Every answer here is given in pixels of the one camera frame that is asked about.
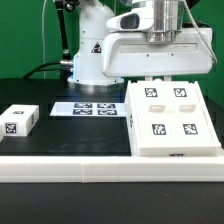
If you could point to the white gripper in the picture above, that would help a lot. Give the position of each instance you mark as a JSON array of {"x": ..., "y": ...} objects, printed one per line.
[{"x": 128, "y": 54}]

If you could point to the white cabinet top block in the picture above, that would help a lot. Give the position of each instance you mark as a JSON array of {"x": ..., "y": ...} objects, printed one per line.
[{"x": 18, "y": 120}]

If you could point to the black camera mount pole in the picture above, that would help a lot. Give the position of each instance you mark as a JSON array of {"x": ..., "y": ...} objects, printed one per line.
[{"x": 62, "y": 6}]

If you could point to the white cabinet body box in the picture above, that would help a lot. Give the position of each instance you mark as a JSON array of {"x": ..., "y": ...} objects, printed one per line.
[{"x": 177, "y": 149}]

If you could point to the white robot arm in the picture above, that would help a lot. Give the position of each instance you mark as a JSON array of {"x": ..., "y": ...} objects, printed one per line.
[{"x": 147, "y": 41}]

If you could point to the white base tag plate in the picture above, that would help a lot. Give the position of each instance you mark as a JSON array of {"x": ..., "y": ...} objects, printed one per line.
[{"x": 88, "y": 109}]

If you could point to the white L-shaped fence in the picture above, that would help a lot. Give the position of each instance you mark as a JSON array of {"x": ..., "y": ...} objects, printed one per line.
[{"x": 19, "y": 163}]

